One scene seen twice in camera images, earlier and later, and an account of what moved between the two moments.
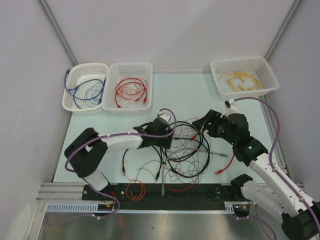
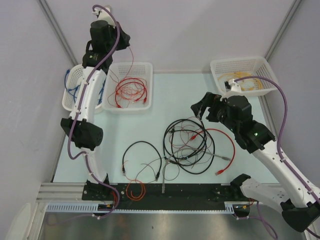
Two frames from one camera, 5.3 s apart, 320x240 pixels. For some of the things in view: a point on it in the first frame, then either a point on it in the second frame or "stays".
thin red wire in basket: x=132 y=89 stays
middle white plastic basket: x=129 y=88 stays
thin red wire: x=191 y=138 → x=128 y=90
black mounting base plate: x=163 y=196 stays
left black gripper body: x=165 y=142 → x=122 y=44
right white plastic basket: x=243 y=78 stays
